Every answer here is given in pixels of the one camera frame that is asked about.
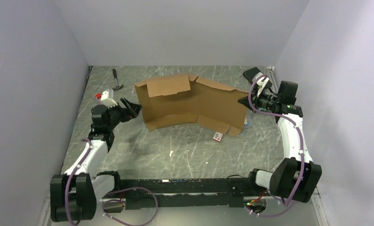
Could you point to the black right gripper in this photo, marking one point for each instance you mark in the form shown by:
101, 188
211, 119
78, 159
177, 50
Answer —
245, 101

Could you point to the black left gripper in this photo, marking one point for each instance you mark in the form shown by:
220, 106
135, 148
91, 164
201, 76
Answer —
126, 114

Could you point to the brown cardboard box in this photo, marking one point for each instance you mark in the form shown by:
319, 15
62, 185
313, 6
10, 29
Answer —
186, 98

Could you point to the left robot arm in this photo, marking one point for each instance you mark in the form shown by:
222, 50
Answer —
75, 193

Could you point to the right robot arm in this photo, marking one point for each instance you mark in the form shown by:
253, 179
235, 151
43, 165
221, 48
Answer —
296, 177

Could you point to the clear box of paper clips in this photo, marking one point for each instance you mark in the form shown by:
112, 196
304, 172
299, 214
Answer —
247, 123

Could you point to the red white staples box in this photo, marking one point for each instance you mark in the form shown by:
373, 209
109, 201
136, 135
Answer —
218, 136

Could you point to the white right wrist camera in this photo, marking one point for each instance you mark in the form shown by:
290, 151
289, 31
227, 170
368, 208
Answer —
261, 82

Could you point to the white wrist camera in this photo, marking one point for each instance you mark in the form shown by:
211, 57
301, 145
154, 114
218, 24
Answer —
261, 82
106, 98

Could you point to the black handled hammer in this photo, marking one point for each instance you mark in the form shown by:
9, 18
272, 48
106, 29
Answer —
118, 86

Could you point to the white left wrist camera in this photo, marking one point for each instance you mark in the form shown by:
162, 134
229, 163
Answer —
106, 98

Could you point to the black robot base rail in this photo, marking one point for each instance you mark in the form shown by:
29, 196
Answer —
149, 193

